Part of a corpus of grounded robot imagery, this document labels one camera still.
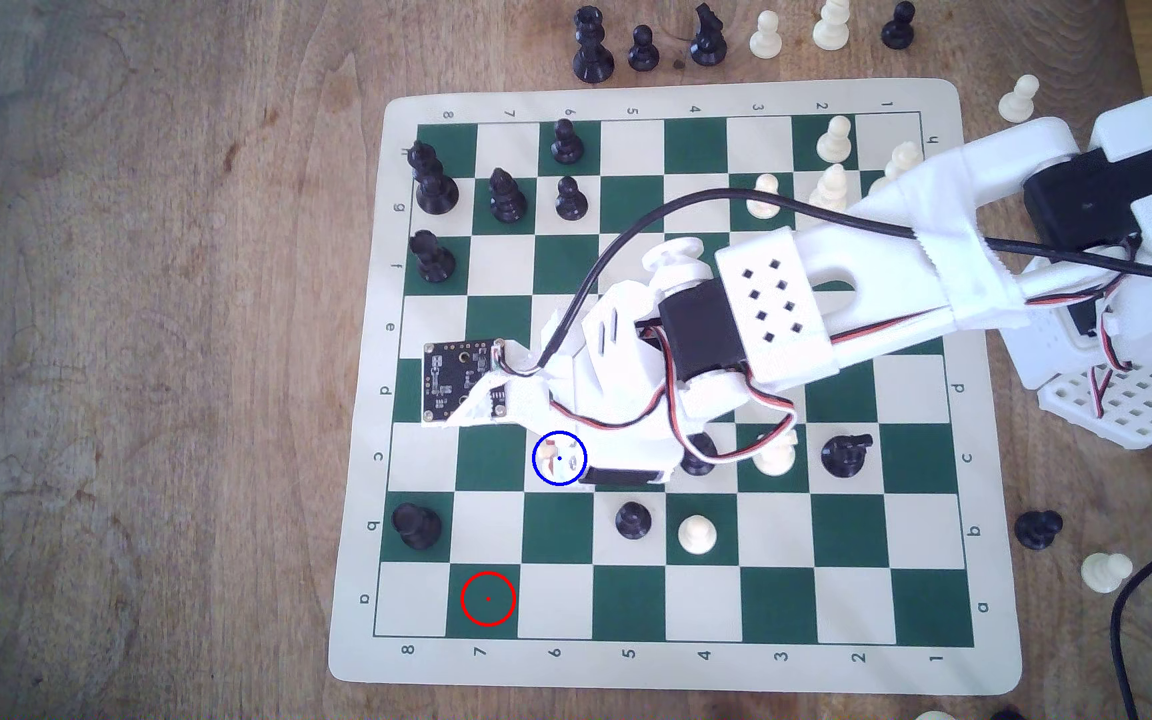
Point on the green white chessboard mat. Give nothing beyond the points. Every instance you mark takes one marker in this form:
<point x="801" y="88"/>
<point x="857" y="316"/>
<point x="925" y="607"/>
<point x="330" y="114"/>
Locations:
<point x="836" y="600"/>

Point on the white chess pawn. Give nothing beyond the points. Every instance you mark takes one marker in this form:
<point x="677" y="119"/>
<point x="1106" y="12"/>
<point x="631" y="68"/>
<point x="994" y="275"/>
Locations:
<point x="1102" y="573"/>
<point x="765" y="35"/>
<point x="762" y="208"/>
<point x="834" y="142"/>
<point x="698" y="536"/>
<point x="1019" y="100"/>

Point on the small white chess piece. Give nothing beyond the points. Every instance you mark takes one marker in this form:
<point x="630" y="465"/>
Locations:
<point x="546" y="455"/>

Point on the white chess bishop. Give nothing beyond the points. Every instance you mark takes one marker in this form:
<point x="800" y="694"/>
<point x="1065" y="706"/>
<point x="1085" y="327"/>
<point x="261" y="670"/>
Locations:
<point x="829" y="188"/>

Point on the black knight right board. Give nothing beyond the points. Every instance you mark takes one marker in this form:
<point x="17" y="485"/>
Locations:
<point x="844" y="456"/>

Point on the black chess knight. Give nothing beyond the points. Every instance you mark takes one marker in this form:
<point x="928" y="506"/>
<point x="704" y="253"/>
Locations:
<point x="707" y="38"/>

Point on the black camera circuit board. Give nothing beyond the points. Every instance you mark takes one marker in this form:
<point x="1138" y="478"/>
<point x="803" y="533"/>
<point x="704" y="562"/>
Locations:
<point x="456" y="380"/>

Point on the black pawn lower left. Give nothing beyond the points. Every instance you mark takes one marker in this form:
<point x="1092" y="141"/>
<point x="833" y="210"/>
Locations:
<point x="416" y="526"/>

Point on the black chess pawn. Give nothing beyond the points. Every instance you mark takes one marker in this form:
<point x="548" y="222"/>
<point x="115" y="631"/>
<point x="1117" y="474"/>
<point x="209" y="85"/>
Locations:
<point x="566" y="145"/>
<point x="643" y="50"/>
<point x="898" y="28"/>
<point x="633" y="521"/>
<point x="571" y="200"/>

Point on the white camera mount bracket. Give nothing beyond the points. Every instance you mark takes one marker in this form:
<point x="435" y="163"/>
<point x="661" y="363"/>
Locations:
<point x="516" y="405"/>

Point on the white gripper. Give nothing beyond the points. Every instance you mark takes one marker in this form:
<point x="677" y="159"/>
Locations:
<point x="622" y="476"/>

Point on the tall black chess piece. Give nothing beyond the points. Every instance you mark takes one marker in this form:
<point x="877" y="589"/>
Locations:
<point x="591" y="50"/>
<point x="433" y="185"/>

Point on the tall white chess piece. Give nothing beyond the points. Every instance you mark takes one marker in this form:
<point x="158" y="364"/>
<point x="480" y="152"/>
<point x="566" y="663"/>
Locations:
<point x="902" y="160"/>
<point x="831" y="28"/>

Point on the black chess bishop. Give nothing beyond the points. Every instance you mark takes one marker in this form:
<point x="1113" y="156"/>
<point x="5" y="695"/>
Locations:
<point x="506" y="198"/>

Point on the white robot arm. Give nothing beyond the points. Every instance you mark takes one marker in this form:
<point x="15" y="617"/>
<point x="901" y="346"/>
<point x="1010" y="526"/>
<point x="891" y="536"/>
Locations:
<point x="876" y="260"/>

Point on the white grid base plate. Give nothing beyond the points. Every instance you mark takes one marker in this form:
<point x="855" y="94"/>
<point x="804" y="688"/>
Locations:
<point x="1126" y="405"/>

